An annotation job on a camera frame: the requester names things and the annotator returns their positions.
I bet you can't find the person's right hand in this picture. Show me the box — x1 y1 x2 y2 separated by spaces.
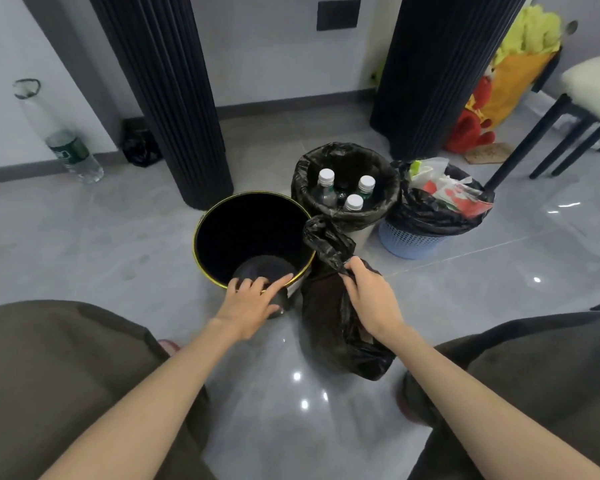
339 256 406 345

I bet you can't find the person's left hand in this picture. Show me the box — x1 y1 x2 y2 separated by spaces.
213 273 295 343

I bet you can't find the black garbage bag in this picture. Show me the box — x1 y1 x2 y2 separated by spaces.
385 159 496 238
299 214 397 381
291 141 402 233

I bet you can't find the beige plastic bin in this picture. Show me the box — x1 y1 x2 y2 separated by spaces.
347 224 381 253

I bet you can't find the blue mesh plastic bin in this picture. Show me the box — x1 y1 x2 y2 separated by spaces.
378 219 449 261

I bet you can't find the black bin with gold rim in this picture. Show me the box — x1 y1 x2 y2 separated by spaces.
193 190 317 321

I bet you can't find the person's left forearm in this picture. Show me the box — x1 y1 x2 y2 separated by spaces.
39 317 246 480

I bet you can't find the person's right pink shoe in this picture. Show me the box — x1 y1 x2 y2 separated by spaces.
395 384 426 425

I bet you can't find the person's right leg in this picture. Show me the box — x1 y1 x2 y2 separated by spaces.
397 294 600 480

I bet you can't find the person's leg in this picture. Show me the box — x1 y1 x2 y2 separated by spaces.
397 294 600 480
0 300 213 480

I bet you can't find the person's left leg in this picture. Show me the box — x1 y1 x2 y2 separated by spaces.
0 300 213 480

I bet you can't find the red white snack wrapper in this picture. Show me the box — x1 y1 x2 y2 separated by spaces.
422 177 495 219

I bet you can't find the white green plastic packaging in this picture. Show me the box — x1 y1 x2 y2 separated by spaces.
409 157 451 191

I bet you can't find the red plush toy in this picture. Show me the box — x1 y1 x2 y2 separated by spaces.
445 74 497 155

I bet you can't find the small crumpled black bag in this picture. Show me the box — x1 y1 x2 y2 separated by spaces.
121 127 164 169

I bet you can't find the large clear water bottle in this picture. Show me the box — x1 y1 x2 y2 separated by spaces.
12 78 105 185

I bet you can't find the yellow plush toy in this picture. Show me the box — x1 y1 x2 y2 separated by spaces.
482 4 563 128

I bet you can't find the cream cushioned chair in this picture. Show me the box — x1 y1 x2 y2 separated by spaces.
485 49 600 312

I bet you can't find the black wall outlet panel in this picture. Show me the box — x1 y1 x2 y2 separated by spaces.
316 0 362 32

